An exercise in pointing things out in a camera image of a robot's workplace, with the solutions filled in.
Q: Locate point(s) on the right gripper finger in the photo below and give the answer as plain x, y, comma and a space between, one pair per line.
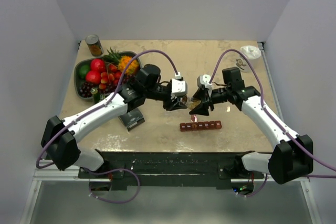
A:
201, 93
199, 109

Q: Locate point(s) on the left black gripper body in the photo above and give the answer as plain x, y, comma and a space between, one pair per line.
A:
163, 96

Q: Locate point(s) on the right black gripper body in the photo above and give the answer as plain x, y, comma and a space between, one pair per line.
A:
210, 103

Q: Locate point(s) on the clear gold bottle lid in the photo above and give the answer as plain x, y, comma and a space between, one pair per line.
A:
185, 100

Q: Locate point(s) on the small pill bottle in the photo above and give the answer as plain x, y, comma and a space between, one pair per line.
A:
194, 102

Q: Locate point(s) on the red weekly pill organizer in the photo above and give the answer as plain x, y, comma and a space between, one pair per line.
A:
196, 125

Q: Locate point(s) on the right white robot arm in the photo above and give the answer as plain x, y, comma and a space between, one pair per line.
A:
290, 158

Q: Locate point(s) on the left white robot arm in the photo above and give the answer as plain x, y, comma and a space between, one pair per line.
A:
61, 137

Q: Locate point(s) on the razor package box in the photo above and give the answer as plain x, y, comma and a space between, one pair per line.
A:
132, 119

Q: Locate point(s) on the orange spiky fruit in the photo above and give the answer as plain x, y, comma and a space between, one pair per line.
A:
131, 69

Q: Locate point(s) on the strawberries pile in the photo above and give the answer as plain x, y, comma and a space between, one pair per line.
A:
110, 78

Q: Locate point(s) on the white paper cup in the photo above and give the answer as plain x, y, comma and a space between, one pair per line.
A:
252, 53

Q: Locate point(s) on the green glass bottle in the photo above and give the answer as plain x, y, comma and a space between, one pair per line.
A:
97, 95

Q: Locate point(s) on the red apple upper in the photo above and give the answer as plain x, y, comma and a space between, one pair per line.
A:
98, 65

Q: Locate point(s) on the red apple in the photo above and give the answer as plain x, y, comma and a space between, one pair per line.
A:
98, 65
93, 76

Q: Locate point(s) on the red apple lower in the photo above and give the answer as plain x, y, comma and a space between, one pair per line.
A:
93, 76

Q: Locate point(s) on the dark grape bunch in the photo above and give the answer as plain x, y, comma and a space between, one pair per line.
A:
85, 87

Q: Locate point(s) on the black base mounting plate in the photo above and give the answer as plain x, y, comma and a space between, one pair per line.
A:
168, 169

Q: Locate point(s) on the green lime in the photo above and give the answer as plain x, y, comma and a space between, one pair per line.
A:
83, 70

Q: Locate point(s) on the tin can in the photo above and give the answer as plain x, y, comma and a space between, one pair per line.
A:
94, 45

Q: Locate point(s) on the grey fruit tray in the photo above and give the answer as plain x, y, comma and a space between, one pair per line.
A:
112, 57

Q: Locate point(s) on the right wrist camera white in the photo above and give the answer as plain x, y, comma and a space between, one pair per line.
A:
204, 80

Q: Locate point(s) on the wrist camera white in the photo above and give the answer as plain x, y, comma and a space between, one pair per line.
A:
204, 80
178, 85

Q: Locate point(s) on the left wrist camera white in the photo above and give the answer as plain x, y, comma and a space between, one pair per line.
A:
178, 85

